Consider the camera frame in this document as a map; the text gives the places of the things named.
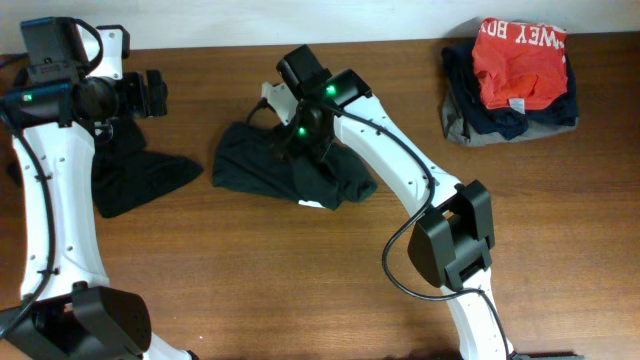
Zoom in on grey folded t-shirt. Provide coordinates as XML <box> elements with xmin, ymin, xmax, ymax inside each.
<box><xmin>441</xmin><ymin>82</ymin><xmax>579</xmax><ymax>147</ymax></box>

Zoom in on red folded t-shirt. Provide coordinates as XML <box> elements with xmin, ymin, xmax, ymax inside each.
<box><xmin>472</xmin><ymin>18</ymin><xmax>568</xmax><ymax>110</ymax></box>

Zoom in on navy folded t-shirt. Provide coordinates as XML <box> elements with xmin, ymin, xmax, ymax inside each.
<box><xmin>441</xmin><ymin>40</ymin><xmax>579</xmax><ymax>147</ymax></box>

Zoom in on dark green t-shirt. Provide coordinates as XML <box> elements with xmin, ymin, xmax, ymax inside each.
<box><xmin>212</xmin><ymin>122</ymin><xmax>378</xmax><ymax>210</ymax></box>

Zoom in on black t-shirt white letters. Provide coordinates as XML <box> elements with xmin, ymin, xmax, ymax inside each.
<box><xmin>91</xmin><ymin>119</ymin><xmax>203</xmax><ymax>219</ymax></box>

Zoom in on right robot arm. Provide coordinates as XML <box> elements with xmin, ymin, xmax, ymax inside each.
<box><xmin>262</xmin><ymin>45</ymin><xmax>516</xmax><ymax>359</ymax></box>

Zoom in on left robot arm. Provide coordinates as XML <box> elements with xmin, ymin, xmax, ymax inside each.
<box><xmin>1</xmin><ymin>17</ymin><xmax>190</xmax><ymax>360</ymax></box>

